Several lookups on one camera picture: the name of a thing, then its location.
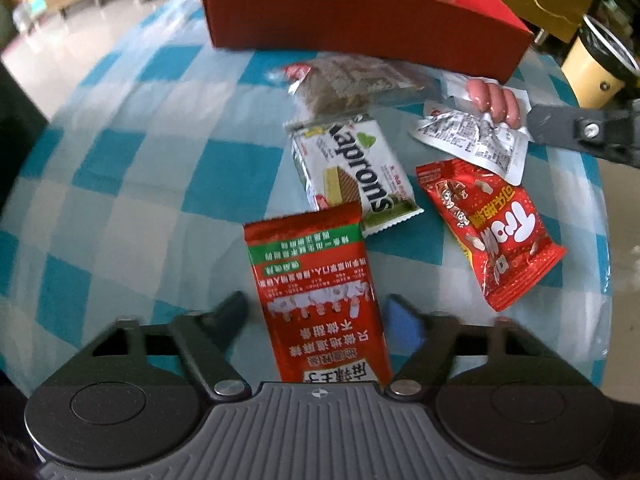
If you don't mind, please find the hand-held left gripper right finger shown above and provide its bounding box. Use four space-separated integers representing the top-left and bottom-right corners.
382 294 557 402

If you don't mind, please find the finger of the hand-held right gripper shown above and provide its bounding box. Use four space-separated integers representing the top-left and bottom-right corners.
527 100 640 168

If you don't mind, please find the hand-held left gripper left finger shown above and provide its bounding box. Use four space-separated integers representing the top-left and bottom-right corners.
82 290 251 403

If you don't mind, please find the clear sausage packet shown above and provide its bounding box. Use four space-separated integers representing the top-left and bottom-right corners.
442 72 532 128

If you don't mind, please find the white printed packet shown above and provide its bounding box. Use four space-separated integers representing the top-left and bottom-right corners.
409 100 532 186

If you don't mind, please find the red green snack packet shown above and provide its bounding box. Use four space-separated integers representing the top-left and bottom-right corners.
243 201 393 386

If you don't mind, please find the red gummy candy packet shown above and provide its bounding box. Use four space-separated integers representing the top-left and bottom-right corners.
415 158 567 312

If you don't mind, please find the green white wafer packet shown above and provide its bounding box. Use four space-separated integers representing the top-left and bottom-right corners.
284 114 423 238

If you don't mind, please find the clear brown snack packet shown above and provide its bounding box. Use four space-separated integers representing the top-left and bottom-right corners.
282 57 436 116

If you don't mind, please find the red cardboard box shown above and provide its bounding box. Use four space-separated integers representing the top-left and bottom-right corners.
201 0 535 83

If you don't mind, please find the cream trash bin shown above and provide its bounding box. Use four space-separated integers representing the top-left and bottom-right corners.
560 15 640 108

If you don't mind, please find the blue checked tablecloth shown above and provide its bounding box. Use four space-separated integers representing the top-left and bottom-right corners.
0 0 613 401

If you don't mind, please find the dark cabinet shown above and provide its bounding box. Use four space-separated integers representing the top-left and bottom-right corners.
0 57 48 201

